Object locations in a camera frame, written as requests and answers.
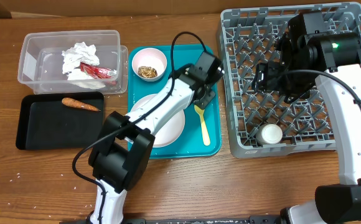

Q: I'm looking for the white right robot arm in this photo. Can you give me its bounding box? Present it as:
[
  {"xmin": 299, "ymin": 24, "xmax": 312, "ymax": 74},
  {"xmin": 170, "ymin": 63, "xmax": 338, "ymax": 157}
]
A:
[{"xmin": 252, "ymin": 11, "xmax": 361, "ymax": 223}]

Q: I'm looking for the pink round plate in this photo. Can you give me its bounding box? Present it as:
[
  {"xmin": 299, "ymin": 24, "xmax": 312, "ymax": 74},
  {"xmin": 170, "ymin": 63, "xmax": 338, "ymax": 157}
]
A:
[{"xmin": 129, "ymin": 93, "xmax": 186, "ymax": 148}]

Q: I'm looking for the white napkin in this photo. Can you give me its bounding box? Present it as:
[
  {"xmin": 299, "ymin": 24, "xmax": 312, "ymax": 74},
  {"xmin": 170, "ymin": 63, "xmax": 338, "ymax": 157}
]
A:
[{"xmin": 62, "ymin": 42, "xmax": 105, "ymax": 90}]

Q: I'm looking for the black plastic tray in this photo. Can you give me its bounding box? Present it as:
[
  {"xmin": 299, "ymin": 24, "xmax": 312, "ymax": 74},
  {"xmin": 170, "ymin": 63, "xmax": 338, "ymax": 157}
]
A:
[{"xmin": 16, "ymin": 92, "xmax": 104, "ymax": 150}]

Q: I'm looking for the teal serving tray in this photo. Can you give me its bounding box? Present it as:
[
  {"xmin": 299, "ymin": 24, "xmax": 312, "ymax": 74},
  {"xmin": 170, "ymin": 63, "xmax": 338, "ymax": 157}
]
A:
[{"xmin": 127, "ymin": 44, "xmax": 222, "ymax": 160}]

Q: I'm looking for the orange carrot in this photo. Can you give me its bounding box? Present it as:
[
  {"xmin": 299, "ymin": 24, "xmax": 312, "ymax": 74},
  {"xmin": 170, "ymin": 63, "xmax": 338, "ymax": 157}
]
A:
[{"xmin": 62, "ymin": 98, "xmax": 100, "ymax": 111}]

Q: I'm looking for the pink bowl with nuts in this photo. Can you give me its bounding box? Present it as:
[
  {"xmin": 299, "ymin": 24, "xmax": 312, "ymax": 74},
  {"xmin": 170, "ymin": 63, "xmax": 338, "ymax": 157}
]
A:
[{"xmin": 131, "ymin": 47, "xmax": 167, "ymax": 82}]

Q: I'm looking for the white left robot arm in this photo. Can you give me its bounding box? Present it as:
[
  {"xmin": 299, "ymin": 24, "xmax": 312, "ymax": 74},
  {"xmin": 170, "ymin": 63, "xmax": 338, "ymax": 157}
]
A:
[{"xmin": 88, "ymin": 52, "xmax": 224, "ymax": 223}]

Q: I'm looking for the pale green cup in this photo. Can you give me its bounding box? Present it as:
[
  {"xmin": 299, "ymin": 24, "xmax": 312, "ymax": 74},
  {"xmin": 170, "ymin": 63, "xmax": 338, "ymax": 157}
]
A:
[{"xmin": 256, "ymin": 124, "xmax": 283, "ymax": 145}]

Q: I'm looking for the yellow plastic spoon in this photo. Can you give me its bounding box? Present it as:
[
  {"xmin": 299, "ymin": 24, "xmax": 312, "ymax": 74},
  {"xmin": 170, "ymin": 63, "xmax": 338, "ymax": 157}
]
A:
[{"xmin": 194, "ymin": 105, "xmax": 210, "ymax": 146}]

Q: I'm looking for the grey dishwasher rack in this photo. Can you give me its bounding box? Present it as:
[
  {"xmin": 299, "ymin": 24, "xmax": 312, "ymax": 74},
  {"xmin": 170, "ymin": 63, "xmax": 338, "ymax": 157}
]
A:
[{"xmin": 218, "ymin": 2, "xmax": 361, "ymax": 158}]

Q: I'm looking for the red snack wrapper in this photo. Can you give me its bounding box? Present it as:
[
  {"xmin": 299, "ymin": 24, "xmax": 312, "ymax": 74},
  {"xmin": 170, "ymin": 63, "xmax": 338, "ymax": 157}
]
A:
[{"xmin": 79, "ymin": 63, "xmax": 118, "ymax": 80}]

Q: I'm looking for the clear plastic waste bin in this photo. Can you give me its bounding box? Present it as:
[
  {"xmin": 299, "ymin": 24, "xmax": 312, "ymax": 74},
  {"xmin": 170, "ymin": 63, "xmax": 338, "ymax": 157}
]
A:
[{"xmin": 17, "ymin": 30, "xmax": 128, "ymax": 94}]

